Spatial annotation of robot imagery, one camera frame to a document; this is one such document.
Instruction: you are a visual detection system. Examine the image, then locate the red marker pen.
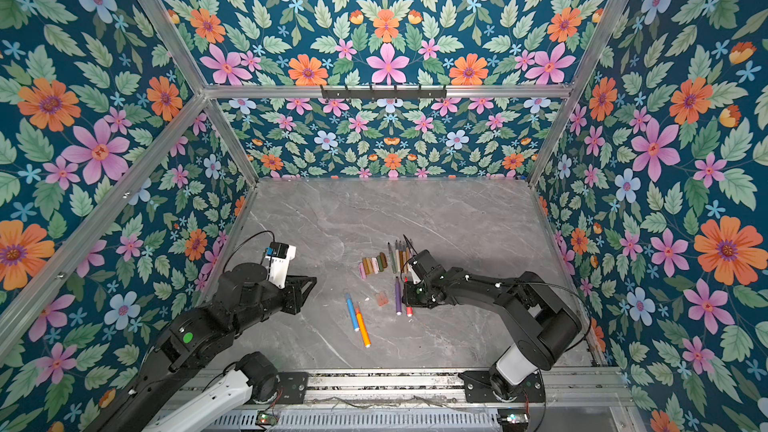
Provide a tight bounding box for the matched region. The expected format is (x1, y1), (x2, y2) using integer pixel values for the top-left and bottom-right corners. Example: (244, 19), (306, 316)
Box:
(403, 277), (414, 318)

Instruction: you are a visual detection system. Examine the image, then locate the ochre brown marker pen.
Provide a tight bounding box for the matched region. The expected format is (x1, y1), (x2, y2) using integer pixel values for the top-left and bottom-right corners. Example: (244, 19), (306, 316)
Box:
(403, 239), (411, 274)

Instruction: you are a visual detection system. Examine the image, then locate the dark green brown marker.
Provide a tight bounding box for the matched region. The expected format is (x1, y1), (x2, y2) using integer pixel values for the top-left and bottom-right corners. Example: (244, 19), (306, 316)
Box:
(387, 242), (399, 276)

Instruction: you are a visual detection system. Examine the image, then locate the light pink marker pen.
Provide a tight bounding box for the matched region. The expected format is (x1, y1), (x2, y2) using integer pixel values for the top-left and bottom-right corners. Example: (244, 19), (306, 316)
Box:
(394, 240), (403, 274)

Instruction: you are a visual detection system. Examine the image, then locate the blue marker pen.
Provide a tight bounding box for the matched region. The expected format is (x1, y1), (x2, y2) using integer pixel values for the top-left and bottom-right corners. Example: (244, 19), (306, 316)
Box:
(345, 292), (360, 332)

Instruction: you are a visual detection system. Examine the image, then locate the ochre pen cap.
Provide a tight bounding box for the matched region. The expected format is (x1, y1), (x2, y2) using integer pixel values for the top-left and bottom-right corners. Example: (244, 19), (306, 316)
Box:
(362, 257), (373, 276)

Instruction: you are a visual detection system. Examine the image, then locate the orange marker pen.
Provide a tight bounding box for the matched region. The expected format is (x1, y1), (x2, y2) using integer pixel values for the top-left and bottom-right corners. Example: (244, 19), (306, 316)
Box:
(353, 302), (371, 348)

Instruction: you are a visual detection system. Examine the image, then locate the purple marker pen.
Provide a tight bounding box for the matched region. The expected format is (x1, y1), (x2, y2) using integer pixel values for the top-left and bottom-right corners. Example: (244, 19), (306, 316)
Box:
(394, 277), (403, 316)

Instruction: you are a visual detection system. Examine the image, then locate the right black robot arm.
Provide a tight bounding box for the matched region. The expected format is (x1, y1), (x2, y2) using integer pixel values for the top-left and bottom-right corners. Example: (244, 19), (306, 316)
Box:
(402, 250), (582, 400)

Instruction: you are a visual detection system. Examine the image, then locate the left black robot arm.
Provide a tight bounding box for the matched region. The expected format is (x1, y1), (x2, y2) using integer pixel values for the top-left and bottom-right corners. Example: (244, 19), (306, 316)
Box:
(86, 262), (317, 431)

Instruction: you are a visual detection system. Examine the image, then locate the black hook bar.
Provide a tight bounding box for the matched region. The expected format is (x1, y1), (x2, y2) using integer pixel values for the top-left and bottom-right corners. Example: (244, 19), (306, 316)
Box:
(320, 86), (448, 100)

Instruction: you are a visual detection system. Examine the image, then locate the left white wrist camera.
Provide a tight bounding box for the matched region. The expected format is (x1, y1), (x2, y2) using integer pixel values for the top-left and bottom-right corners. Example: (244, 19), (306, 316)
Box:
(265, 242), (296, 289)

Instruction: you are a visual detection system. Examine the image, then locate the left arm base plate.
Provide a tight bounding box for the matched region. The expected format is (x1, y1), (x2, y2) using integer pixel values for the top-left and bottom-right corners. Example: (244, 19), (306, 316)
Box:
(251, 372), (309, 405)

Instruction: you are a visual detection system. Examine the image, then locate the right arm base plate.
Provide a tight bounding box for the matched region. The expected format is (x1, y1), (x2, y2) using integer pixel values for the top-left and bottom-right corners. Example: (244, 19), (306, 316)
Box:
(458, 370), (546, 404)

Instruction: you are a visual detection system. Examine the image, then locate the white vented cable duct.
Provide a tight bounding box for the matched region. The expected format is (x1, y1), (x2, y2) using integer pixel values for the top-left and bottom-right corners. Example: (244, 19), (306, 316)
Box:
(206, 409), (502, 431)

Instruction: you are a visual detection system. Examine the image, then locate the aluminium front rail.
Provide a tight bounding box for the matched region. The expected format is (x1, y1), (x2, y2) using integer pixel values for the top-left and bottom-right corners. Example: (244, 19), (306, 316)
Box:
(191, 368), (634, 409)

